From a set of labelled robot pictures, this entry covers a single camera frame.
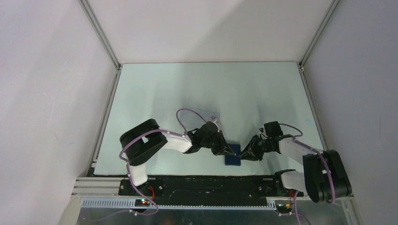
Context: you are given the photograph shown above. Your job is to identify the left aluminium frame post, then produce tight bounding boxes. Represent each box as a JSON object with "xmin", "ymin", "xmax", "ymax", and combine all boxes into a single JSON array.
[{"xmin": 78, "ymin": 0, "xmax": 121, "ymax": 70}]

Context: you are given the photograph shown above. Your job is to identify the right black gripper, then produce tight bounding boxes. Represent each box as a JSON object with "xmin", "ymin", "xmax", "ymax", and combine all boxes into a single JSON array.
[{"xmin": 238, "ymin": 134, "xmax": 274, "ymax": 161}]

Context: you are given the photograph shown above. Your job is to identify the blue leather card holder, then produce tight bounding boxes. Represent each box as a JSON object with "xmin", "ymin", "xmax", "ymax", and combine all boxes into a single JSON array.
[{"xmin": 224, "ymin": 143, "xmax": 241, "ymax": 166}]

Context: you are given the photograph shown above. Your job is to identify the right controller board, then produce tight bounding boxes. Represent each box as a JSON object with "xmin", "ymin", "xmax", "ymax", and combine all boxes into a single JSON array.
[{"xmin": 276, "ymin": 203, "xmax": 294, "ymax": 216}]

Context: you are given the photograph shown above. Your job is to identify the right aluminium frame post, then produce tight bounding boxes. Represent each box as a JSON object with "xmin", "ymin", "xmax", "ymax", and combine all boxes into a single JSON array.
[{"xmin": 299, "ymin": 0, "xmax": 341, "ymax": 68}]

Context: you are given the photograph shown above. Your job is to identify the grey slotted cable duct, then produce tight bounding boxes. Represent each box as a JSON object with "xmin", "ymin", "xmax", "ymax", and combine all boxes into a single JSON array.
[{"xmin": 81, "ymin": 197, "xmax": 276, "ymax": 210}]

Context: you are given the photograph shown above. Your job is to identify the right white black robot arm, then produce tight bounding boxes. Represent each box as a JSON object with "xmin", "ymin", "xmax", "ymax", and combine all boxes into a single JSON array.
[{"xmin": 239, "ymin": 121, "xmax": 352, "ymax": 203}]

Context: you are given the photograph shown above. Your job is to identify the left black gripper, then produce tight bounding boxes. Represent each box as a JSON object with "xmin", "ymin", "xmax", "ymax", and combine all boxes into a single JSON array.
[{"xmin": 201, "ymin": 130, "xmax": 234, "ymax": 156}]

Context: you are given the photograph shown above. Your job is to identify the left controller board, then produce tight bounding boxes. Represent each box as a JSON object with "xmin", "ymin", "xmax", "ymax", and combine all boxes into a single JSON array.
[{"xmin": 134, "ymin": 199, "xmax": 151, "ymax": 207}]

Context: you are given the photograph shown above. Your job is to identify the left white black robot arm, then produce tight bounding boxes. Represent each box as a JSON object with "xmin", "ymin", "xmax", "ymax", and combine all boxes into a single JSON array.
[{"xmin": 119, "ymin": 119, "xmax": 235, "ymax": 195}]

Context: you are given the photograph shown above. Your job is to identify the aluminium frame post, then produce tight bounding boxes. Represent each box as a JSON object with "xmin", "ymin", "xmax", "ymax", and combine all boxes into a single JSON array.
[
  {"xmin": 299, "ymin": 0, "xmax": 341, "ymax": 68},
  {"xmin": 78, "ymin": 0, "xmax": 121, "ymax": 70}
]

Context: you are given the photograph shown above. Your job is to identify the controller board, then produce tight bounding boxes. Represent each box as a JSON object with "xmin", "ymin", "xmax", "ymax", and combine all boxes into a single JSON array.
[
  {"xmin": 276, "ymin": 203, "xmax": 294, "ymax": 216},
  {"xmin": 134, "ymin": 199, "xmax": 151, "ymax": 207}
]

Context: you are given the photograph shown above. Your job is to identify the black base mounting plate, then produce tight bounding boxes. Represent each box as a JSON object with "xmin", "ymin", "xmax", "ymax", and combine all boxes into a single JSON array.
[{"xmin": 138, "ymin": 175, "xmax": 296, "ymax": 206}]

